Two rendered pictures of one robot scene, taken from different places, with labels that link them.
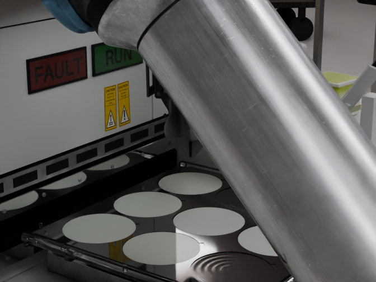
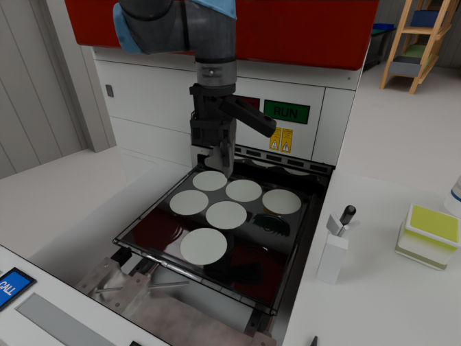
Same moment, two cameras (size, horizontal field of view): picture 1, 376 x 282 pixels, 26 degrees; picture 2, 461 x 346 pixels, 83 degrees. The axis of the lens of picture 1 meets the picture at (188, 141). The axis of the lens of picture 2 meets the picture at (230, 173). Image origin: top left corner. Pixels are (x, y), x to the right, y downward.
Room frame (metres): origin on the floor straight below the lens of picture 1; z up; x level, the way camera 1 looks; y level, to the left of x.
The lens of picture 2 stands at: (0.98, -0.50, 1.34)
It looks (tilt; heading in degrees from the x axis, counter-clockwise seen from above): 34 degrees down; 80
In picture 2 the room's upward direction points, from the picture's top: straight up
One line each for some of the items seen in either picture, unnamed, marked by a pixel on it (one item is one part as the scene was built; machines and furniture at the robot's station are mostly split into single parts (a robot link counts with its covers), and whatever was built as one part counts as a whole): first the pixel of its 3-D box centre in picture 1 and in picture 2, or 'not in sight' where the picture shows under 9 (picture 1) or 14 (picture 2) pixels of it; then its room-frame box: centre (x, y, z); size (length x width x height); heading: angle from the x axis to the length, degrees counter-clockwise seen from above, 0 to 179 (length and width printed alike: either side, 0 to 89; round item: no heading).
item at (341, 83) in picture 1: (332, 95); (426, 236); (1.37, -0.25, 1.00); 0.07 x 0.07 x 0.07; 45
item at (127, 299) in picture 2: not in sight; (129, 296); (0.85, -0.21, 0.89); 0.08 x 0.03 x 0.03; 54
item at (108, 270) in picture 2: not in sight; (97, 279); (0.78, -0.16, 0.89); 0.08 x 0.03 x 0.03; 54
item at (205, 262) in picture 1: (208, 222); (226, 214); (1.05, -0.03, 0.90); 0.34 x 0.34 x 0.01; 54
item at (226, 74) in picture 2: not in sight; (216, 73); (1.04, 0.00, 1.22); 0.08 x 0.08 x 0.05
